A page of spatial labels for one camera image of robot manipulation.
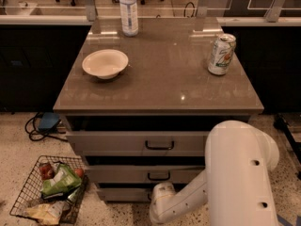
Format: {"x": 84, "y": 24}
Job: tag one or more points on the grey middle drawer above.
{"x": 142, "y": 174}

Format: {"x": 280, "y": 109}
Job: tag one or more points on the red apple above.
{"x": 79, "y": 172}

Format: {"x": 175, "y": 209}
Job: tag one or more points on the black wire basket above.
{"x": 30, "y": 194}

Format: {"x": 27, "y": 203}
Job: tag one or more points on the yellow snack bag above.
{"x": 48, "y": 213}

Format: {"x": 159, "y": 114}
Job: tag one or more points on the white green soda can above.
{"x": 222, "y": 54}

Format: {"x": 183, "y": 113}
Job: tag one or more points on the green chip bag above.
{"x": 64, "y": 181}

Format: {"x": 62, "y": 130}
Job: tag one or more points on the grey drawer cabinet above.
{"x": 165, "y": 87}

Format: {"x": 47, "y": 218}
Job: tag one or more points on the grey drawer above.
{"x": 134, "y": 143}
{"x": 124, "y": 194}
{"x": 142, "y": 174}

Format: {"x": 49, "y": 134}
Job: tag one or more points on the blue foot pedal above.
{"x": 48, "y": 122}

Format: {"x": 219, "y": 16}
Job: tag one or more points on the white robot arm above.
{"x": 234, "y": 185}

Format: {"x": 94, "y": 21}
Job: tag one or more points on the clear plastic water bottle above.
{"x": 128, "y": 15}

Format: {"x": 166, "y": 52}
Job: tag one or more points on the red snack packet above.
{"x": 46, "y": 171}

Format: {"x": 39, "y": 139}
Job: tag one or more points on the black stand base right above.
{"x": 290, "y": 125}

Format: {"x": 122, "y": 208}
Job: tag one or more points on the grey bottom drawer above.
{"x": 124, "y": 194}

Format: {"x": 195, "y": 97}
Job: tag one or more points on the white bowl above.
{"x": 105, "y": 64}

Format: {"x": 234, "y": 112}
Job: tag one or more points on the grey top drawer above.
{"x": 134, "y": 143}

